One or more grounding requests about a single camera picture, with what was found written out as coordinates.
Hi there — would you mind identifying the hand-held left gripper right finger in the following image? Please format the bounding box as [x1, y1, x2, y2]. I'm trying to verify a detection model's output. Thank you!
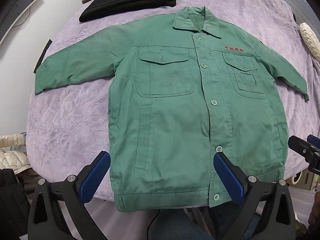
[213, 151, 297, 240]

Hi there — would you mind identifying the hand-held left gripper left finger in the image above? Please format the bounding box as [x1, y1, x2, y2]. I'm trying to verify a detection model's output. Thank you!
[27, 151, 111, 240]

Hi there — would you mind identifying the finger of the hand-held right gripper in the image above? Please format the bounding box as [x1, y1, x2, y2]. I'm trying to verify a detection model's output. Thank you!
[307, 134, 320, 150]
[288, 135, 312, 155]

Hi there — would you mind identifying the green button-up work jacket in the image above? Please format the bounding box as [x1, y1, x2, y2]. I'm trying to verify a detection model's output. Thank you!
[34, 6, 310, 214]

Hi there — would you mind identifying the white round object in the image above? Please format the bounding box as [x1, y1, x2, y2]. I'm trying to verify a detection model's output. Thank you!
[289, 172, 303, 187]

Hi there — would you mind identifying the purple embossed blanket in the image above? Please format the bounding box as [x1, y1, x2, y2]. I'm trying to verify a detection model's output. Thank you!
[25, 0, 320, 205]

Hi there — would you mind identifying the cream down jacket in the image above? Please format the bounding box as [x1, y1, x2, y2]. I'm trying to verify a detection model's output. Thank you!
[0, 134, 32, 175]

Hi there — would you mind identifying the cream knitted pillow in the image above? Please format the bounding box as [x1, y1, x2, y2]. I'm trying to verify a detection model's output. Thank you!
[299, 22, 320, 60]

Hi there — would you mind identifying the grey ribbed cushion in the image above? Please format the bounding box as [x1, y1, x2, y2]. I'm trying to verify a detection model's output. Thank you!
[280, 0, 313, 25]

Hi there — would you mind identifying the black folded garment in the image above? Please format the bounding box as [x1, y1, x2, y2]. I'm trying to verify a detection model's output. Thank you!
[79, 0, 178, 23]

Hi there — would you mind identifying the curved monitor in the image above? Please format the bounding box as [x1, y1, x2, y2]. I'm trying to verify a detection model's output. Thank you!
[0, 0, 45, 45]

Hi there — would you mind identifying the black cable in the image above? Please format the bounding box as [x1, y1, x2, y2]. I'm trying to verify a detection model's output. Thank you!
[146, 207, 161, 240]

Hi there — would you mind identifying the black strap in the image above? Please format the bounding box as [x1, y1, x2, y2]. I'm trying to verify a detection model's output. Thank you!
[33, 39, 52, 73]

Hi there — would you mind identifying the thin monitor cable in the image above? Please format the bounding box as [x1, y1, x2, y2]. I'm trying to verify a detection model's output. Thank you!
[12, 5, 32, 28]

